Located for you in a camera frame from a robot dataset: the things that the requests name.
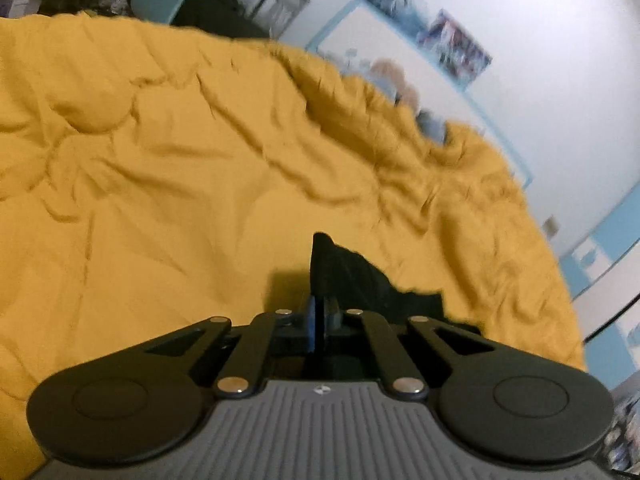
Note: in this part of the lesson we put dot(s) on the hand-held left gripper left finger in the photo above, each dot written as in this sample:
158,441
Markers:
312,327

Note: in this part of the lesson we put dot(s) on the yellow blanket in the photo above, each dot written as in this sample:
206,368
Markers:
200,160

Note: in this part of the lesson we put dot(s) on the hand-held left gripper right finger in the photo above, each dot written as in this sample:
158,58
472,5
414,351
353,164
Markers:
331,322

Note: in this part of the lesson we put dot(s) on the black small garment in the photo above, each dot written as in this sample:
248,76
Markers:
350,275

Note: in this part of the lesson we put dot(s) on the figure print wall poster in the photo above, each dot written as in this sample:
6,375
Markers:
452,47

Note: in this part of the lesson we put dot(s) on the white headboard with blue frame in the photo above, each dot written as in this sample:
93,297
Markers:
360,45

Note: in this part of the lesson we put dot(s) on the white and blue shelf unit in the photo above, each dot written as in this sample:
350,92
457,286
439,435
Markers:
605,260

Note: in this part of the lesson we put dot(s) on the brown and blue plush toy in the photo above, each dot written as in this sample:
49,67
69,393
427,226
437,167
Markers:
405,92

